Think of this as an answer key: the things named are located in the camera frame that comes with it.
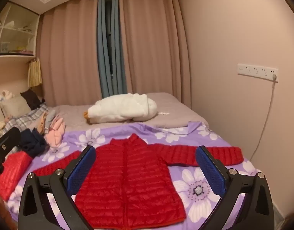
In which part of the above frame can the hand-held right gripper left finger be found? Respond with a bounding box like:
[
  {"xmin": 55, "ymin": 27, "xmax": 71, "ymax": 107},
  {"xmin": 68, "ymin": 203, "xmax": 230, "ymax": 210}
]
[{"xmin": 18, "ymin": 145, "xmax": 97, "ymax": 230}]

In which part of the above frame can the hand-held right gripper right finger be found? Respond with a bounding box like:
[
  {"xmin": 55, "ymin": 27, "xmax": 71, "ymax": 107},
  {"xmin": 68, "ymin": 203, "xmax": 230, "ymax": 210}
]
[{"xmin": 195, "ymin": 145, "xmax": 275, "ymax": 230}]

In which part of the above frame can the red puffer jacket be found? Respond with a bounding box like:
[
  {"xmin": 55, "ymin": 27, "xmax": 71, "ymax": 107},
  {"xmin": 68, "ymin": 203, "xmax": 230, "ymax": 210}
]
[
  {"xmin": 0, "ymin": 151, "xmax": 33, "ymax": 200},
  {"xmin": 33, "ymin": 134, "xmax": 244, "ymax": 228}
]

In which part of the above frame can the folded red puffer jacket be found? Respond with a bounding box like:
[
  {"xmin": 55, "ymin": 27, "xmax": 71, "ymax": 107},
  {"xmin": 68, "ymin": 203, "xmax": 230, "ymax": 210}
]
[{"xmin": 0, "ymin": 151, "xmax": 33, "ymax": 200}]

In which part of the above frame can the navy garment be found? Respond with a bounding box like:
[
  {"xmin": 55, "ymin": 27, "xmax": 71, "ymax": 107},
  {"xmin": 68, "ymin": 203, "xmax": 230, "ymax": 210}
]
[{"xmin": 20, "ymin": 128, "xmax": 48, "ymax": 159}]

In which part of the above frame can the grey plaid cloth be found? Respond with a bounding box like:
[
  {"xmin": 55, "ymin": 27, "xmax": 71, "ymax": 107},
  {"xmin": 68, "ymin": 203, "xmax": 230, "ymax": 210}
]
[{"xmin": 0, "ymin": 104, "xmax": 50, "ymax": 138}]

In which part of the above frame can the purple floral blanket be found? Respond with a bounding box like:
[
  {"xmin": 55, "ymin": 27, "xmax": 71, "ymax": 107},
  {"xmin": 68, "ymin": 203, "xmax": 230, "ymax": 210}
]
[{"xmin": 7, "ymin": 122, "xmax": 264, "ymax": 230}]

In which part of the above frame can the beige pillow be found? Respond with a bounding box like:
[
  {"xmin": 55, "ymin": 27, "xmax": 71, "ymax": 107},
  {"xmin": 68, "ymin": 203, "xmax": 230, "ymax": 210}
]
[{"xmin": 0, "ymin": 96, "xmax": 32, "ymax": 119}]

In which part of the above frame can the orange garment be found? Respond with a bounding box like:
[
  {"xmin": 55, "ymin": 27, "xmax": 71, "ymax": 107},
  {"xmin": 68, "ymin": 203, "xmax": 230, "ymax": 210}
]
[{"xmin": 38, "ymin": 115, "xmax": 48, "ymax": 135}]

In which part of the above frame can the pink garment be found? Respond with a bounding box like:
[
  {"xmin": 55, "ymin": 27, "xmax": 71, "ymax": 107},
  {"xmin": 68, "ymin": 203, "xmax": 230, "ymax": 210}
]
[{"xmin": 45, "ymin": 115, "xmax": 66, "ymax": 149}]

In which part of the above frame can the pink white stuffed toy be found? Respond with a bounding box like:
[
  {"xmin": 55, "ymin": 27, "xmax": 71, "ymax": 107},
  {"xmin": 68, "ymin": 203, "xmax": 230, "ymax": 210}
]
[{"xmin": 0, "ymin": 90, "xmax": 14, "ymax": 104}]

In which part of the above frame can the grey garment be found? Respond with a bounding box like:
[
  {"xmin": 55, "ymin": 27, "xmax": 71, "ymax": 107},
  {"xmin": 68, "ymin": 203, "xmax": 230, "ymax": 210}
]
[{"xmin": 45, "ymin": 111, "xmax": 57, "ymax": 127}]

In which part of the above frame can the grey bed sheet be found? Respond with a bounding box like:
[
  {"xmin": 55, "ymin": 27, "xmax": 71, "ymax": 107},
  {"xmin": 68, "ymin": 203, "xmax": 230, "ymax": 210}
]
[{"xmin": 45, "ymin": 92, "xmax": 210, "ymax": 135}]

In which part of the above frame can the dark brown pillow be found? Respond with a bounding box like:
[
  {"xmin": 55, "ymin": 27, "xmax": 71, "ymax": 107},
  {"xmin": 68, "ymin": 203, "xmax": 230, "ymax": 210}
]
[{"xmin": 20, "ymin": 89, "xmax": 45, "ymax": 111}]

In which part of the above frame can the white plush goose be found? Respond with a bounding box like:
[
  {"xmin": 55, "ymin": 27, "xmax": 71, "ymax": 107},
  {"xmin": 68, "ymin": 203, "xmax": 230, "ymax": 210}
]
[{"xmin": 83, "ymin": 93, "xmax": 157, "ymax": 125}]

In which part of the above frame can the yellow tassel cloth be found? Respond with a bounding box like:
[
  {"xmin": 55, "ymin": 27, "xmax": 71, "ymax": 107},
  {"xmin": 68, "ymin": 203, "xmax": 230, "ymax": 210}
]
[{"xmin": 28, "ymin": 57, "xmax": 42, "ymax": 88}]

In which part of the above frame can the white shelf cabinet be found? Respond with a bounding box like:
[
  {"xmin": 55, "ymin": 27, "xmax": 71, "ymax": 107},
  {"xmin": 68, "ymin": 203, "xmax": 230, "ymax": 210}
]
[{"xmin": 0, "ymin": 1, "xmax": 40, "ymax": 58}]

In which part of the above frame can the pink curtain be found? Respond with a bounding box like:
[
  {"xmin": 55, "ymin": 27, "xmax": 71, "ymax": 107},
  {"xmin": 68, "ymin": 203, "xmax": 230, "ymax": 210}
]
[
  {"xmin": 118, "ymin": 0, "xmax": 193, "ymax": 111},
  {"xmin": 37, "ymin": 0, "xmax": 102, "ymax": 107}
]

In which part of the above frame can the blue curtain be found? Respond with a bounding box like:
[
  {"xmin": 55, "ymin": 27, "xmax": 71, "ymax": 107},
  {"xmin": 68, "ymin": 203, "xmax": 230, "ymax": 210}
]
[{"xmin": 96, "ymin": 0, "xmax": 128, "ymax": 99}]

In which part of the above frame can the white power cable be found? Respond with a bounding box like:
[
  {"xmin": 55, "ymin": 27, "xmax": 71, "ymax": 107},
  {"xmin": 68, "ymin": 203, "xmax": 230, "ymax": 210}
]
[{"xmin": 250, "ymin": 74, "xmax": 278, "ymax": 160}]

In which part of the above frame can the white wall power strip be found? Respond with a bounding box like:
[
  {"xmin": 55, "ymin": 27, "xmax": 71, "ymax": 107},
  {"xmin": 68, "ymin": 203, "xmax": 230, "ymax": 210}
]
[{"xmin": 237, "ymin": 63, "xmax": 279, "ymax": 83}]

